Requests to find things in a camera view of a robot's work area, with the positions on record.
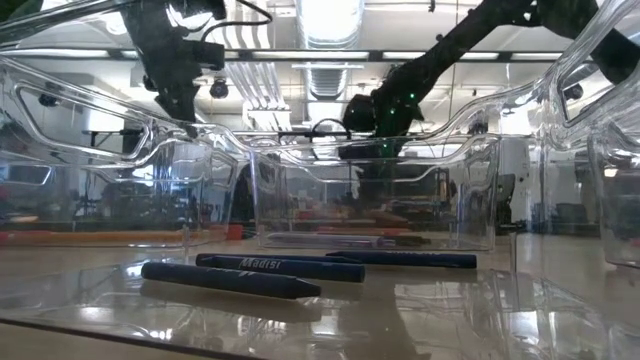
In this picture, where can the silver ventilation duct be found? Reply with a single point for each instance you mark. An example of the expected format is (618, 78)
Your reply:
(330, 25)

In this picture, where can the clear plastic bin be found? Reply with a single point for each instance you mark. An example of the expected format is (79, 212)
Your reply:
(620, 225)
(75, 200)
(450, 200)
(450, 310)

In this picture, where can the dark blue crayon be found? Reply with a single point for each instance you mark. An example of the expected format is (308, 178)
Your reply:
(225, 280)
(425, 260)
(300, 270)

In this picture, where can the black ceiling light rail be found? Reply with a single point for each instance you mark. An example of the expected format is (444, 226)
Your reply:
(116, 54)

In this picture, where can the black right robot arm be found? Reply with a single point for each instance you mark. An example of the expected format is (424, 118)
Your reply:
(450, 45)

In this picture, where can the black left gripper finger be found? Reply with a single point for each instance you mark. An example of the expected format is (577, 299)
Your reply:
(191, 127)

